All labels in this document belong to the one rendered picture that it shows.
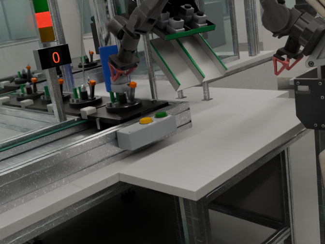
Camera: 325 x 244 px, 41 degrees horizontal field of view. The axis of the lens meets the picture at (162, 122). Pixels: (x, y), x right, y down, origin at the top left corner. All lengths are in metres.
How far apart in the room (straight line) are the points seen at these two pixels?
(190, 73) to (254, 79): 1.38
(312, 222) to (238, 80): 1.03
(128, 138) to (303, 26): 0.61
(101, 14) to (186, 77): 0.92
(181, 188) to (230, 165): 0.18
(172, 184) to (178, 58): 0.78
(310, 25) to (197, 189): 0.52
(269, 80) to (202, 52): 1.41
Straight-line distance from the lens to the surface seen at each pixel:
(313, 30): 1.22
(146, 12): 1.46
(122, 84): 1.59
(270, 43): 5.78
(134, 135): 1.36
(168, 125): 1.46
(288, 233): 2.28
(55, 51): 1.58
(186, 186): 1.16
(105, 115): 1.58
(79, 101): 1.80
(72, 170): 1.32
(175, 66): 1.79
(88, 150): 1.35
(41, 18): 1.57
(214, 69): 1.89
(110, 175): 1.31
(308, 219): 2.71
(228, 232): 2.61
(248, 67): 3.10
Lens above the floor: 1.34
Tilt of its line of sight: 16 degrees down
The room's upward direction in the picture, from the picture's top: 9 degrees counter-clockwise
